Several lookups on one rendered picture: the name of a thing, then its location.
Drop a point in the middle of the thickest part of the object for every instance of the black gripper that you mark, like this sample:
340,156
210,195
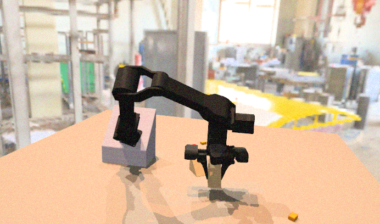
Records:
192,152

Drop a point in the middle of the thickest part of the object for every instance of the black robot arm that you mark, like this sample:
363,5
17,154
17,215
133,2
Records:
217,110

